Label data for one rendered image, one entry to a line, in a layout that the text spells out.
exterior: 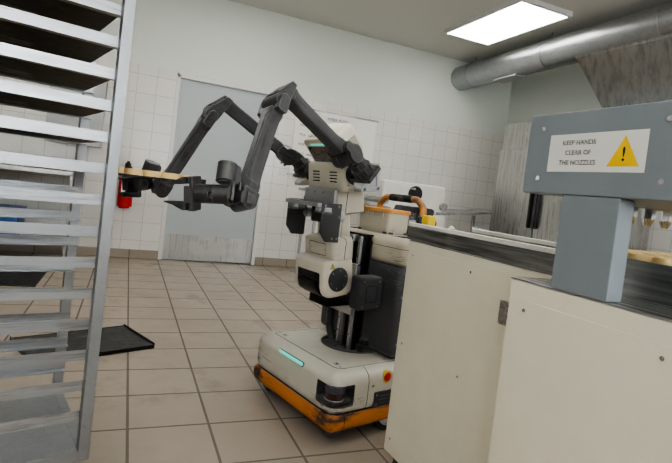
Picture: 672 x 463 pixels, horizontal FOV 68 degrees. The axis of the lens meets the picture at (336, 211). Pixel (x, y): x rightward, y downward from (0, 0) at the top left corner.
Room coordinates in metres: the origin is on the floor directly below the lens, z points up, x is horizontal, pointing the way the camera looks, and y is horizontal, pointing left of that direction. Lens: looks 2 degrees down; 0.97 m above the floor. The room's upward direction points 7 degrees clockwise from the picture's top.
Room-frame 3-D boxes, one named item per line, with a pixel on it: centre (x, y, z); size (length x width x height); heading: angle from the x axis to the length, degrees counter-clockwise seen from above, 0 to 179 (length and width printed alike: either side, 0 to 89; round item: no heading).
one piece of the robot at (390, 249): (2.38, -0.21, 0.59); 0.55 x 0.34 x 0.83; 38
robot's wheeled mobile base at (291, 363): (2.32, -0.14, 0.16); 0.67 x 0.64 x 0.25; 128
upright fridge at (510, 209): (5.58, -2.52, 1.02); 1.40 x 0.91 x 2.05; 23
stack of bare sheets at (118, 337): (2.66, 1.26, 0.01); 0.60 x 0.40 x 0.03; 137
